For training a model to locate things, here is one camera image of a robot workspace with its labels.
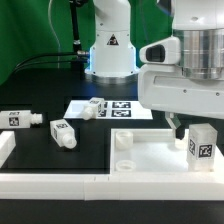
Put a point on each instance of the white marker sheet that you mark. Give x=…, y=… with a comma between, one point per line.
x=112, y=110

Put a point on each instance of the white square table top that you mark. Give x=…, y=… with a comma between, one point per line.
x=149, y=150

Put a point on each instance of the white U-shaped fence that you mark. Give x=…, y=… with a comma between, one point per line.
x=117, y=185

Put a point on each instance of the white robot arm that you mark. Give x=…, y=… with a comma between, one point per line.
x=198, y=24

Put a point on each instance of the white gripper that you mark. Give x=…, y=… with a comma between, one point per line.
x=163, y=85

